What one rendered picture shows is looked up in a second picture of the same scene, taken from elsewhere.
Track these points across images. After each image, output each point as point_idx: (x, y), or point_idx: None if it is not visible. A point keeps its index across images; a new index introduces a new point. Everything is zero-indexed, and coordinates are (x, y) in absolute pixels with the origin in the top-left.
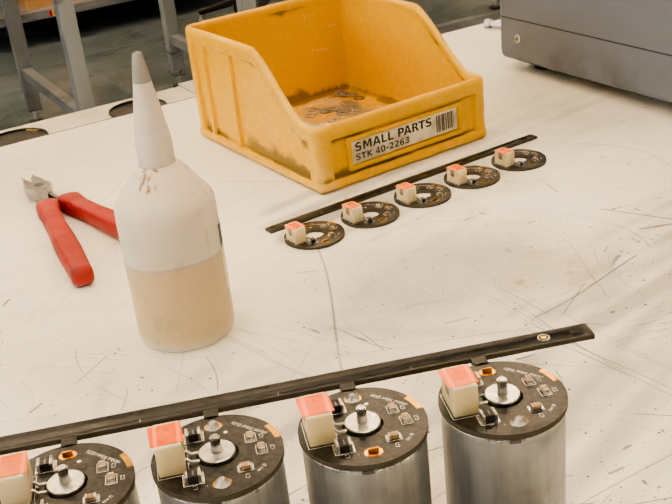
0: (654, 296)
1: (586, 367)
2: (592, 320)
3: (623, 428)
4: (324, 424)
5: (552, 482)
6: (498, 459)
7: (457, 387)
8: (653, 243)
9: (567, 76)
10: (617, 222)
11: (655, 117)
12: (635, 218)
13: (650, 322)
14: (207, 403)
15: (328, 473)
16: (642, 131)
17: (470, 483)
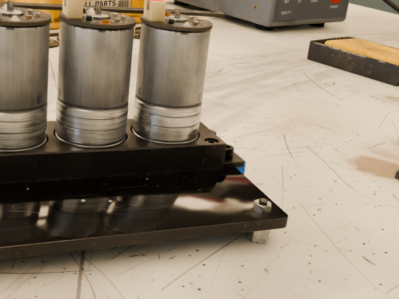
0: (240, 85)
1: (203, 103)
2: (206, 89)
3: (223, 124)
4: (78, 4)
5: (199, 69)
6: (173, 44)
7: (155, 1)
8: (240, 68)
9: (193, 9)
10: (220, 59)
11: (241, 28)
12: (230, 59)
13: (238, 92)
14: (1, 3)
15: (77, 31)
16: (234, 32)
17: (154, 62)
